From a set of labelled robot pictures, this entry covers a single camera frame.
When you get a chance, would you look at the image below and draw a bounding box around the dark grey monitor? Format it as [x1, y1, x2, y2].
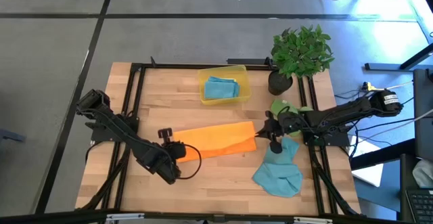
[412, 68, 433, 161]

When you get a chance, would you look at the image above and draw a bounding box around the yellow power plug with cable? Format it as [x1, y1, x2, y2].
[361, 80, 414, 95]

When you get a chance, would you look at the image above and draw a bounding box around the dark grey floor object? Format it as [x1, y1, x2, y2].
[0, 127, 27, 143]

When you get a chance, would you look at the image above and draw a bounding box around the crumpled teal microfiber towel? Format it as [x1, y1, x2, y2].
[252, 136, 304, 199]

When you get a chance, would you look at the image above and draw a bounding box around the black aluminium table frame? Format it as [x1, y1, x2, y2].
[76, 56, 365, 218]

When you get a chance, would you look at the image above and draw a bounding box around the white box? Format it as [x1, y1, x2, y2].
[350, 138, 385, 188]

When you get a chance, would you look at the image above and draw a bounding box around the green microfiber towel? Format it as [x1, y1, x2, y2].
[270, 98, 315, 139]

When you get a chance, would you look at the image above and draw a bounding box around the orange microfiber towel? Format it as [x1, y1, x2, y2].
[172, 120, 258, 164]

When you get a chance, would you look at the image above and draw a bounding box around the black side desk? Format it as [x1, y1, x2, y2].
[350, 137, 433, 224]

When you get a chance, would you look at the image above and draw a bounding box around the large teal microfiber towel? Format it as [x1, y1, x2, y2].
[204, 76, 242, 100]

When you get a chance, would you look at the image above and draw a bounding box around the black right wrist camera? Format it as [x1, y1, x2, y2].
[269, 139, 285, 155]

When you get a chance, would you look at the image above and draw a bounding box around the yellow translucent plastic bin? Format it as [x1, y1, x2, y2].
[198, 64, 252, 107]

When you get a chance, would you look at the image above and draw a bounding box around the black keyboard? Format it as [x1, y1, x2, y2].
[405, 188, 433, 223]

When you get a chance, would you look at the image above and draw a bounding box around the white cable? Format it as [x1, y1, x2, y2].
[368, 108, 433, 140]

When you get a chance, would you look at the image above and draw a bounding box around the green plant in black pot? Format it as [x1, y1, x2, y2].
[267, 24, 336, 96]

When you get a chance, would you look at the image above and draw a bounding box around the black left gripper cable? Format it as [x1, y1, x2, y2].
[177, 144, 203, 180]

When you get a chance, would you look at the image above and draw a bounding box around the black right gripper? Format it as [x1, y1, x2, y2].
[254, 110, 292, 141]

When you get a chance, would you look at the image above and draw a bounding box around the black desk leg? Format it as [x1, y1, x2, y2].
[364, 43, 433, 72]

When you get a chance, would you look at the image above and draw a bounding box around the black rail with silver brackets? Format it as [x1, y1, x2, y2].
[0, 209, 433, 224]

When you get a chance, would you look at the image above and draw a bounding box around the pale grey cloth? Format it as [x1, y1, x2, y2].
[412, 158, 433, 189]

